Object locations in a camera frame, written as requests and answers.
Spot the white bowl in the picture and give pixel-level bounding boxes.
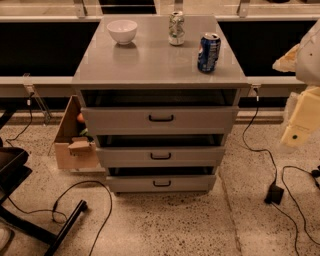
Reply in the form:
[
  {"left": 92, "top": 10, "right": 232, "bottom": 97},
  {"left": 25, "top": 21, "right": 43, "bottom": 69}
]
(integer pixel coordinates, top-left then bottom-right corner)
[{"left": 107, "top": 20, "right": 138, "bottom": 45}]

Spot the grey middle drawer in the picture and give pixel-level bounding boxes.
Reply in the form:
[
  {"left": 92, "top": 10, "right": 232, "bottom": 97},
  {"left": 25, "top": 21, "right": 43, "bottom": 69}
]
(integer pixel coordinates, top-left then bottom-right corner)
[{"left": 96, "top": 146, "right": 225, "bottom": 168}]

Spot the black cable left floor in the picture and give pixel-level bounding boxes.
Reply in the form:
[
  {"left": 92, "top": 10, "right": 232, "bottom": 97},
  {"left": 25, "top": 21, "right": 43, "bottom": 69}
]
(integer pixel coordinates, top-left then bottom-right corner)
[{"left": 7, "top": 180, "right": 114, "bottom": 256}]

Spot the grey railing beam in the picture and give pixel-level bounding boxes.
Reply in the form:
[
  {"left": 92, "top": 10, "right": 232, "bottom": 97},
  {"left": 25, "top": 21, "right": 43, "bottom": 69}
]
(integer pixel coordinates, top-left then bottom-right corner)
[{"left": 0, "top": 76, "right": 306, "bottom": 98}]

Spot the black cable with adapter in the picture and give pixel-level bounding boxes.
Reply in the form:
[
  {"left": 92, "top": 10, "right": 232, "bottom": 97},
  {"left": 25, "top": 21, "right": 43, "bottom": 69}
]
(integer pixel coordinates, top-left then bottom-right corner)
[{"left": 241, "top": 96, "right": 320, "bottom": 256}]

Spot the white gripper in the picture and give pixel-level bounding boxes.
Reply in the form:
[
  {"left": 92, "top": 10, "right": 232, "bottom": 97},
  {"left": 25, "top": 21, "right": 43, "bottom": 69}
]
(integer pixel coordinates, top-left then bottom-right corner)
[{"left": 280, "top": 87, "right": 320, "bottom": 148}]

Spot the cardboard box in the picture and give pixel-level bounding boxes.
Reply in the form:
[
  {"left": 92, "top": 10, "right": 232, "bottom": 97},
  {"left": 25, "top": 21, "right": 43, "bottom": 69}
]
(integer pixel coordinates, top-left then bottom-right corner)
[{"left": 54, "top": 95, "right": 99, "bottom": 171}]

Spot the blue soda can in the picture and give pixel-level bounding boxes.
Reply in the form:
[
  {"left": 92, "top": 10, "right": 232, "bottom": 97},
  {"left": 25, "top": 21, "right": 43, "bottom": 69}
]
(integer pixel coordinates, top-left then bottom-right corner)
[{"left": 197, "top": 32, "right": 221, "bottom": 73}]

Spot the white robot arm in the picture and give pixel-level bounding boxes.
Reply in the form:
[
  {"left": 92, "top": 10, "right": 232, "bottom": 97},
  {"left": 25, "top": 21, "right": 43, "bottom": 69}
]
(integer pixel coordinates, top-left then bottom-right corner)
[{"left": 272, "top": 20, "right": 320, "bottom": 148}]

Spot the grey top drawer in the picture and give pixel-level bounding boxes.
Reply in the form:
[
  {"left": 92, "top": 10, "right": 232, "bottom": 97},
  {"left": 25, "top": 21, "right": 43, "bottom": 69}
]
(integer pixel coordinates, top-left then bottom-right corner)
[{"left": 81, "top": 107, "right": 238, "bottom": 135}]

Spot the orange object in box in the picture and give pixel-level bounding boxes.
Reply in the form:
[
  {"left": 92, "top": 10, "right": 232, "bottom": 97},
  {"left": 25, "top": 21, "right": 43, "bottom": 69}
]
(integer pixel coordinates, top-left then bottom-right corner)
[{"left": 77, "top": 113, "right": 85, "bottom": 123}]

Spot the grey drawer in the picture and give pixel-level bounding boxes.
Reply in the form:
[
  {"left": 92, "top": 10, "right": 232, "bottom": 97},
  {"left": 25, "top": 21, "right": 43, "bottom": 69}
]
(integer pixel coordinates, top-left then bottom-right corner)
[
  {"left": 81, "top": 107, "right": 238, "bottom": 135},
  {"left": 106, "top": 175, "right": 216, "bottom": 193},
  {"left": 96, "top": 146, "right": 225, "bottom": 168}
]

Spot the grey drawer cabinet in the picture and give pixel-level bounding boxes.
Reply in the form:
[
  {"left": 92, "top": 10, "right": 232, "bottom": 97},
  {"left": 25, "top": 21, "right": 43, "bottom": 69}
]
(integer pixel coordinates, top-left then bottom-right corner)
[{"left": 73, "top": 15, "right": 247, "bottom": 177}]

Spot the grey bottom drawer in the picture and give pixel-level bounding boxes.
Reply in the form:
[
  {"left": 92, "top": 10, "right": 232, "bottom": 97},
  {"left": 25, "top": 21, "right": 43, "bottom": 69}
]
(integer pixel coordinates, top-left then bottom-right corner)
[{"left": 106, "top": 175, "right": 216, "bottom": 193}]

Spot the black office chair base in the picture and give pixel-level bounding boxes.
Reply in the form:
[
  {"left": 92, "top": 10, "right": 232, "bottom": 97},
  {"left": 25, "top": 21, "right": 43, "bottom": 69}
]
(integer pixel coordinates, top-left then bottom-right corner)
[{"left": 0, "top": 109, "right": 89, "bottom": 256}]

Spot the black cable far left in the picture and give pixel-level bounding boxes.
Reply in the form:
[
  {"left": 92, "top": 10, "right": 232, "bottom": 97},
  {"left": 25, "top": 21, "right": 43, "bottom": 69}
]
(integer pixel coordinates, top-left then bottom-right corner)
[{"left": 5, "top": 92, "right": 36, "bottom": 148}]

